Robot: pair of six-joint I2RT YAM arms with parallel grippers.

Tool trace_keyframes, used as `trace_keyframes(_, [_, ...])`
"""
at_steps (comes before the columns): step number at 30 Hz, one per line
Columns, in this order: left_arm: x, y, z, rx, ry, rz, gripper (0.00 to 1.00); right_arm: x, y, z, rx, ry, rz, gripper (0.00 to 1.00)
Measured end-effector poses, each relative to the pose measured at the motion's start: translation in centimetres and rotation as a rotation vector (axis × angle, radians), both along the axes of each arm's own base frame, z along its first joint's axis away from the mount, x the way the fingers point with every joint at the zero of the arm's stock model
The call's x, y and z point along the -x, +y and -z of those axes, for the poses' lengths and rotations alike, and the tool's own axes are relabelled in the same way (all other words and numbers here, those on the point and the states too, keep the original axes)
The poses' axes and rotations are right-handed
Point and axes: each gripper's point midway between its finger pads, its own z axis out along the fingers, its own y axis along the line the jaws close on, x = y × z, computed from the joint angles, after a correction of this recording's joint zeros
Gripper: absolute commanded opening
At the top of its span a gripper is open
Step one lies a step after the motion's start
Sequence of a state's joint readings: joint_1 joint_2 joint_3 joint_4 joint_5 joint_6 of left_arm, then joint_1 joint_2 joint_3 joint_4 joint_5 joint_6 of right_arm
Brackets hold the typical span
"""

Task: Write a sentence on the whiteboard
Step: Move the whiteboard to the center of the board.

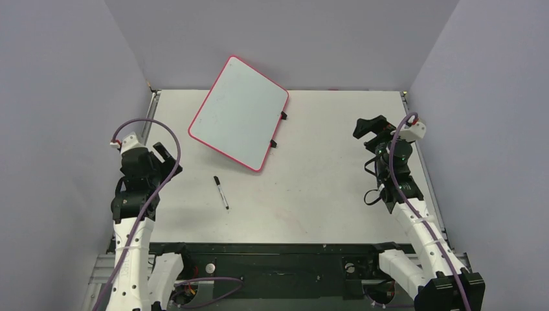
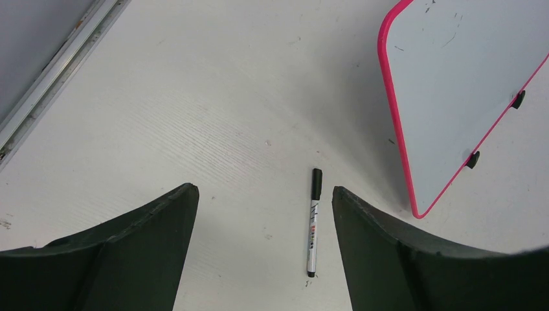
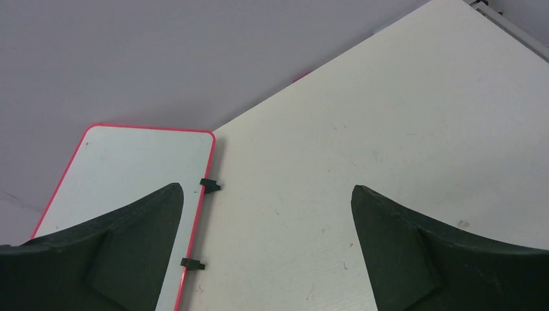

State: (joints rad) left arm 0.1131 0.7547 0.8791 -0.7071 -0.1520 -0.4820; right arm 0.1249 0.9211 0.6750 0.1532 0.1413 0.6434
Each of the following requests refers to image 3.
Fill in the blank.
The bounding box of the black whiteboard clip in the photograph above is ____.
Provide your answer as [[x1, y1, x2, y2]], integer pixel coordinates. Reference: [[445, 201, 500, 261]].
[[199, 178, 221, 194], [181, 258, 205, 271]]

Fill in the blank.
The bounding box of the aluminium table frame rail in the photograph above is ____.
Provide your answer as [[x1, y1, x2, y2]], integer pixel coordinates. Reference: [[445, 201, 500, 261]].
[[465, 0, 548, 62]]

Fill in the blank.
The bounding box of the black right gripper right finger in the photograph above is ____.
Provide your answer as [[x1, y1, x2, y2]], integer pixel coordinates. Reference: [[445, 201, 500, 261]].
[[351, 185, 548, 310]]

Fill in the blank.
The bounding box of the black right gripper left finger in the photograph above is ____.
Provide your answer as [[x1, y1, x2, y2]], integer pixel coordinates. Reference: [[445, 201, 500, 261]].
[[1, 183, 184, 310]]

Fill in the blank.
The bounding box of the pink-framed whiteboard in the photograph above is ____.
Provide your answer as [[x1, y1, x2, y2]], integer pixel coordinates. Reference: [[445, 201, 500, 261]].
[[33, 124, 216, 310]]

